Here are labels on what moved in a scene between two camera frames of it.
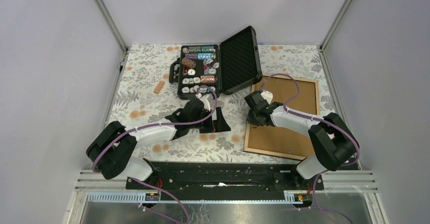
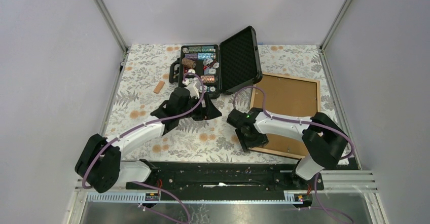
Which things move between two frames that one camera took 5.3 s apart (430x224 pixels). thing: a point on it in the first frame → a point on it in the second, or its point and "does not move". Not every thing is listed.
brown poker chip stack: (188, 62) does not move
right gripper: (251, 121) → (262, 140)
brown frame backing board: (298, 95) does not move
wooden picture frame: (298, 95) does not move
